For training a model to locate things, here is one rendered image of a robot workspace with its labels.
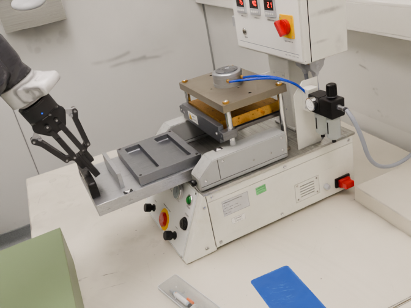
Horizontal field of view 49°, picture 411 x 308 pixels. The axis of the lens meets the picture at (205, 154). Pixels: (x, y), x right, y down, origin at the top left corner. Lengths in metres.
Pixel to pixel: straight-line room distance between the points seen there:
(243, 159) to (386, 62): 0.64
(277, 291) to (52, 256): 0.52
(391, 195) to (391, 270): 0.23
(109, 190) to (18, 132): 1.64
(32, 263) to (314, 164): 0.74
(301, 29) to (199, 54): 1.75
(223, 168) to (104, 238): 0.45
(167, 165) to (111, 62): 1.63
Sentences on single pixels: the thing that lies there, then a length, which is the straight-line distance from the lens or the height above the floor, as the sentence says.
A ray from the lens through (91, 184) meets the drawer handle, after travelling 1.07.
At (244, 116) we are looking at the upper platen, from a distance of 1.12.
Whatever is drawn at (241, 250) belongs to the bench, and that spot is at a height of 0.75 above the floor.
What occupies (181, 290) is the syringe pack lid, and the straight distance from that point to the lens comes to 1.05.
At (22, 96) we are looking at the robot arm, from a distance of 1.01.
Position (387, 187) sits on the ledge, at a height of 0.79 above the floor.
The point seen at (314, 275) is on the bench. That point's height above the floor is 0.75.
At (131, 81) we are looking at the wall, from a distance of 2.69.
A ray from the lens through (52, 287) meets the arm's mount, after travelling 1.04.
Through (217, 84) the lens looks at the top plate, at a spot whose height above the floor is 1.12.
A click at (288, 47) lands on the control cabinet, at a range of 1.15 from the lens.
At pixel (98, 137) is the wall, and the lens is 2.75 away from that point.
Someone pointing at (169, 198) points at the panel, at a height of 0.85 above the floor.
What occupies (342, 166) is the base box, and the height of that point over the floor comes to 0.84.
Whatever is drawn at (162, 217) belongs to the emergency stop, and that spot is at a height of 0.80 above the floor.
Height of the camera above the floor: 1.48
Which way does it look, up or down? 26 degrees down
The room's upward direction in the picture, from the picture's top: 11 degrees counter-clockwise
